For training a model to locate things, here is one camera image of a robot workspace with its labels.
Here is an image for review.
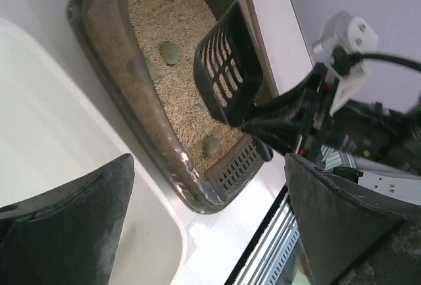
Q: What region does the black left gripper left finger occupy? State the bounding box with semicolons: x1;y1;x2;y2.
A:
1;153;134;284

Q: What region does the grey-green litter clump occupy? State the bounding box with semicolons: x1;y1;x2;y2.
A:
221;66;243;89
160;41;180;66
204;135;220;159

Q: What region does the brown plastic litter box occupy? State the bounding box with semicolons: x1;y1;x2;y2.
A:
68;0;264;214

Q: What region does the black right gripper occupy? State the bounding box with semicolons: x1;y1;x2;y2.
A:
241;63;420;176

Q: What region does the white plastic tub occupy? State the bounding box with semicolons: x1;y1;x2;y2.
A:
1;19;187;284

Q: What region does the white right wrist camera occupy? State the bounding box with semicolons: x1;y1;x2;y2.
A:
312;11;378;116

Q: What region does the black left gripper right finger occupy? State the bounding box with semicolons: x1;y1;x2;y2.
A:
285;153;420;284

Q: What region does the black slotted litter scoop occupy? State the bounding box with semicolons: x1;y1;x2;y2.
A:
193;2;264;128

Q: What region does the black right camera cable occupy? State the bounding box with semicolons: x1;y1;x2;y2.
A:
341;53;421;72

